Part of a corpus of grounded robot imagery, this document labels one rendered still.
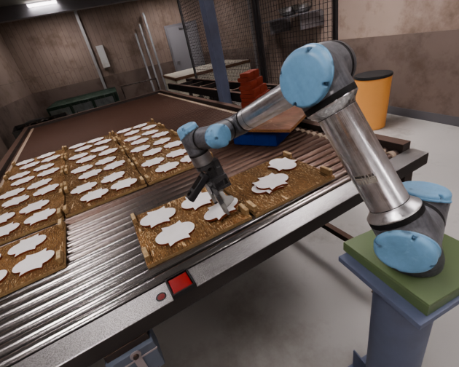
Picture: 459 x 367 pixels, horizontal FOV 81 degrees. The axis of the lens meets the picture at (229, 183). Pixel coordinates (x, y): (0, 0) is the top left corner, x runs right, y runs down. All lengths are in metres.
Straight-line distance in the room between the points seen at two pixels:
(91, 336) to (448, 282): 0.94
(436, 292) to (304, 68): 0.62
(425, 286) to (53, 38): 10.46
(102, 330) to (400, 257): 0.77
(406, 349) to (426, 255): 0.51
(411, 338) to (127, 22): 10.36
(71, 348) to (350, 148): 0.85
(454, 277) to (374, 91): 3.42
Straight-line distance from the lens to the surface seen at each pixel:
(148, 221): 1.17
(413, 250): 0.67
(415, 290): 0.86
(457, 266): 0.96
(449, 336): 1.95
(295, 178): 1.25
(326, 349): 1.77
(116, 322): 0.90
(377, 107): 4.24
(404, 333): 1.07
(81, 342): 0.92
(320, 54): 0.59
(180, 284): 0.88
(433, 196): 0.78
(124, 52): 10.51
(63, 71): 10.57
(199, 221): 1.08
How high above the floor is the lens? 1.55
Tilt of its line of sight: 28 degrees down
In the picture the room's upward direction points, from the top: 12 degrees counter-clockwise
